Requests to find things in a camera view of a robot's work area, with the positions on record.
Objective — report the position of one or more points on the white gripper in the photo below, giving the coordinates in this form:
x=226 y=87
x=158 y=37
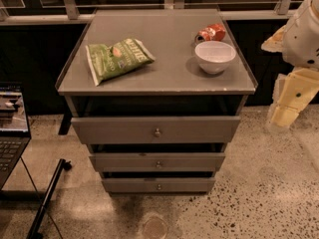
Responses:
x=301 y=40

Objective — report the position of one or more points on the grey bottom drawer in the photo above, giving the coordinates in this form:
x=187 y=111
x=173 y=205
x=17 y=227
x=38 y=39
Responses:
x=152 y=185

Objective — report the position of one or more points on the grey drawer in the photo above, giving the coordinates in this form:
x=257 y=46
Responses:
x=131 y=130
x=161 y=161
x=152 y=185

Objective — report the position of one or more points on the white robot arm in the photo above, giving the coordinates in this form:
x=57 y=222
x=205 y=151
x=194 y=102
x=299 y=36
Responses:
x=298 y=42

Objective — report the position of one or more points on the grey top drawer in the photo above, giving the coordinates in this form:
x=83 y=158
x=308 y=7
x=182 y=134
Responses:
x=131 y=130

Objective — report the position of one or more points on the grey drawer cabinet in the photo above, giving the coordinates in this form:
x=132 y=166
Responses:
x=173 y=86

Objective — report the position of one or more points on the grey middle drawer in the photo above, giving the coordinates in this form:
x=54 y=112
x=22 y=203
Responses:
x=161 y=161

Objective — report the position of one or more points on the white bowl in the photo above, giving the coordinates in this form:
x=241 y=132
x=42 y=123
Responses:
x=214 y=56

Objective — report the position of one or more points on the crushed red soda can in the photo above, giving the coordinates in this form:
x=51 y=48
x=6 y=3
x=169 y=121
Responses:
x=213 y=32

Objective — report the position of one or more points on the green chip bag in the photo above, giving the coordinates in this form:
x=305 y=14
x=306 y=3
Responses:
x=107 y=62

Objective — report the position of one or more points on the black laptop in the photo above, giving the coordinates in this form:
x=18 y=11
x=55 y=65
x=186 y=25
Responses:
x=14 y=128

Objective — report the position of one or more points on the black stand leg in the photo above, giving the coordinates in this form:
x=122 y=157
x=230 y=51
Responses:
x=34 y=233

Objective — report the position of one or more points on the metal railing frame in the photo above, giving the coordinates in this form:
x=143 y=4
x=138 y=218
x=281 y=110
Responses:
x=166 y=7

